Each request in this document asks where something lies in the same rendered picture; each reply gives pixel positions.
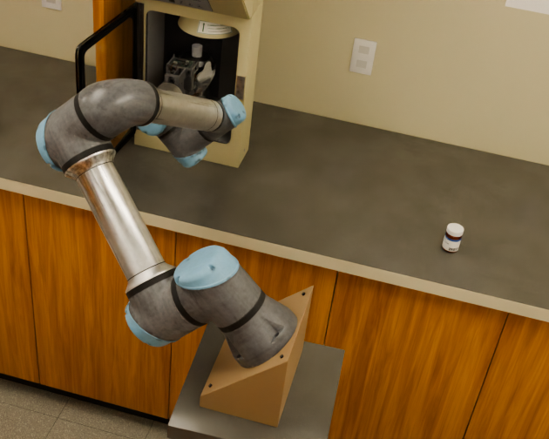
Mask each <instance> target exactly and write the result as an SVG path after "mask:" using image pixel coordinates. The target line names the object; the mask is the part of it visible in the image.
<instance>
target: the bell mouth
mask: <svg viewBox="0 0 549 439"><path fill-rule="evenodd" d="M178 25H179V27H180V28H181V29H182V30H183V31H184V32H186V33H188V34H190V35H193V36H196V37H203V38H210V39H221V38H227V37H233V36H235V35H237V34H238V33H239V32H238V30H237V29H235V28H234V27H231V26H226V25H222V24H214V23H209V22H206V21H201V20H197V19H192V18H188V17H180V19H179V21H178Z"/></svg>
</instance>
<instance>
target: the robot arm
mask: <svg viewBox="0 0 549 439"><path fill-rule="evenodd" d="M171 61H172V62H171ZM170 62H171V63H170ZM195 66H196V70H195ZM198 69H199V61H198V62H197V63H195V61H191V60H187V59H184V58H180V57H174V54H173V57H172V58H171V59H170V60H169V62H168V63H167V64H166V75H165V81H164V82H163V83H162V84H161V85H159V86H158V88H156V87H155V86H154V85H153V84H152V83H150V82H147V81H144V80H138V79H132V78H115V79H108V80H103V81H99V82H96V83H93V84H90V85H87V86H86V87H85V88H84V89H83V90H82V91H80V92H79V93H78V94H76V95H75V96H74V97H72V98H71V99H69V100H68V101H67V102H65V103H64V104H63V105H61V106H60V107H58V108H57V109H56V110H54V111H52V112H51V113H50V114H49V115H48V116H47V118H45V119H44V120H43V121H42V122H41V123H40V124H39V126H38V128H37V133H36V141H37V149H38V150H39V152H40V154H41V156H42V158H43V159H44V161H45V162H46V164H49V163H50V167H51V168H52V169H54V170H56V171H59V172H63V173H64V175H65V177H67V178H70V179H75V180H76V181H77V183H78V186H79V188H80V190H81V192H82V194H83V195H84V197H85V200H86V201H87V203H88V205H89V207H90V208H91V211H92V213H93V215H94V217H95V219H96V221H97V222H98V225H99V227H100V229H101V230H102V232H103V234H104V236H105V238H106V240H107V242H108V244H109V246H110V248H111V250H112V252H113V254H114V256H115V258H116V260H117V261H118V263H119V265H120V267H121V269H122V271H123V273H124V275H125V277H126V279H127V281H128V285H127V288H126V291H125V294H126V296H127V298H128V300H129V302H128V304H127V305H126V307H125V313H126V315H125V319H126V322H127V325H128V327H129V328H130V329H131V330H132V332H133V333H134V335H135V336H136V337H137V338H138V339H140V340H141V341H143V342H144V343H147V344H148V345H150V346H153V347H163V346H165V345H167V344H169V343H171V342H176V341H178V340H179V339H180V338H181V337H183V336H185V335H187V334H189V333H191V332H193V331H194V330H196V329H198V328H200V327H202V326H204V325H206V324H207V323H208V322H210V321H212V322H213V323H214V324H215V325H216V326H217V327H218V328H219V330H220V331H221V332H222V333H223V334H224V336H225V338H226V340H227V344H228V346H229V348H230V350H231V352H232V355H233V357H234V359H235V360H236V361H237V362H238V363H239V364H240V365H241V366H242V367H243V368H253V367H256V366H259V365H261V364H262V363H264V362H266V361H268V360H269V359H271V358H272V357H274V356H275V355H276V354H277V353H279V352H280V351H281V350H282V349H283V348H284V347H285V345H286V344H287V343H288V342H289V340H290V339H291V337H292V336H293V334H294V332H295V330H296V327H297V317H296V316H295V314H294V313H293V312H292V311H291V310H290V309H289V308H288V307H286V306H284V305H282V304H281V303H280V302H278V301H276V300H274V299H272V298H271V297H269V296H267V295H266V294H265V293H264V292H263V291H262V290H261V288H260V287H259V286H258V285H257V284H256V283H255V281H254V280H253V279H252V278H251V277H250V275H249V274H248V273H247V272H246V271H245V269H244V268H243V267H242V266H241V265H240V264H239V261H238V260H237V259H236V258H235V257H234V256H233V255H231V254H230V253H229V251H228V250H227V249H225V248H224V247H220V246H208V247H203V248H201V249H199V250H197V251H196V252H194V253H192V254H190V255H189V257H188V258H186V259H184V260H183V261H181V263H180V264H179V265H178V266H177V267H175V266H172V265H169V264H167V263H165V261H164V259H163V257H162V255H161V253H160V251H159V249H158V248H157V246H156V244H155V242H154V240H153V237H152V235H151V234H150V232H149V230H148V228H147V226H146V224H145V222H144V221H143V219H142V217H141V215H140V213H139V210H138V208H137V207H136V205H135V204H134V202H133V200H132V197H131V195H130V193H129V192H128V190H127V188H126V186H125V183H124V181H123V180H122V178H121V177H120V175H119V172H118V170H117V168H116V166H115V165H114V163H113V160H114V157H115V154H116V151H115V149H114V147H113V145H112V142H111V140H112V139H114V138H116V137H117V136H118V135H119V134H120V133H121V132H123V131H125V130H127V129H129V128H131V127H134V126H137V127H138V128H139V129H140V130H141V131H142V132H143V133H145V134H147V135H149V136H157V137H158V138H159V139H160V140H161V142H162V143H163V144H164V145H165V146H166V148H167V149H168V150H169V151H170V152H171V154H172V155H173V156H174V157H175V158H176V159H177V160H178V161H179V162H180V163H181V164H182V165H183V166H184V167H186V168H189V167H192V166H194V165H196V164H198V163H199V162H200V161H201V160H202V159H203V158H204V157H205V156H206V155H207V148H206V146H207V145H209V144H211V143H213V142H214V141H215V140H216V139H217V138H219V137H221V136H222V135H224V134H225V133H227V132H229V131H231V130H232V129H234V128H236V127H237V125H239V124H240V123H242V122H243V121H244V120H245V119H246V116H247V114H246V110H245V108H244V106H243V104H242V102H241V101H240V100H239V99H238V98H237V97H236V96H234V95H232V94H229V95H226V96H225V97H224V98H221V99H220V100H219V101H215V100H211V99H206V98H199V97H195V96H191V95H193V94H194V93H197V92H199V91H204V90H205V89H206V88H207V87H208V86H209V85H210V82H211V81H212V80H213V78H214V74H215V69H214V70H213V71H212V66H211V62H210V61H208V62H206V64H205V66H204V69H203V71H202V72H200V73H198V75H197V77H196V79H195V81H194V74H195V73H196V71H197V70H198Z"/></svg>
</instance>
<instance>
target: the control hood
mask: <svg viewBox="0 0 549 439"><path fill-rule="evenodd" d="M208 2H209V3H210V5H211V8H212V10H213V11H210V12H214V13H219V14H223V15H228V16H231V17H239V18H244V19H248V20H249V19H250V18H251V16H252V14H253V4H254V0H208Z"/></svg>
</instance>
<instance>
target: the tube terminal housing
mask: <svg viewBox="0 0 549 439"><path fill-rule="evenodd" d="M135 2H139V3H143V4H144V71H143V80H144V81H145V74H146V13H147V12H148V11H149V10H155V11H158V12H163V13H167V14H172V15H176V16H181V17H188V18H192V19H197V20H201V21H206V22H209V23H214V24H222V25H226V26H231V27H234V28H235V29H237V30H238V32H239V33H240V39H239V49H238V59H237V70H236V80H235V91H234V95H235V94H236V84H237V76H241V77H245V85H244V95H243V100H241V99H240V101H241V102H242V104H243V106H244V108H245V110H246V114H247V116H246V119H245V120H244V121H243V122H242V123H240V124H239V125H237V127H236V128H234V129H232V131H231V139H230V140H229V142H228V143H227V144H222V143H218V142H213V143H211V144H209V145H207V146H206V148H207V155H206V156H205V157H204V158H203V159H202V160H206V161H210V162H214V163H218V164H222V165H229V166H232V167H236V168H238V167H239V166H240V164H241V161H242V160H243V158H244V157H245V155H246V153H247V150H248V146H249V137H250V128H251V119H252V110H253V102H254V85H255V76H256V67H257V58H258V50H259V41H260V32H261V15H262V6H263V0H254V4H253V14H252V16H251V18H250V19H249V20H248V19H244V18H239V17H231V16H228V15H223V14H219V13H214V12H210V11H205V10H197V9H194V8H189V7H185V6H180V5H176V4H171V3H163V2H159V1H155V0H135ZM134 144H135V145H142V146H145V147H149V148H153V149H157V150H161V151H165V152H170V151H169V150H168V149H167V148H166V146H165V145H164V144H163V143H162V142H161V140H160V139H159V138H158V137H157V136H149V135H147V134H145V133H143V132H142V131H141V130H136V132H135V134H134Z"/></svg>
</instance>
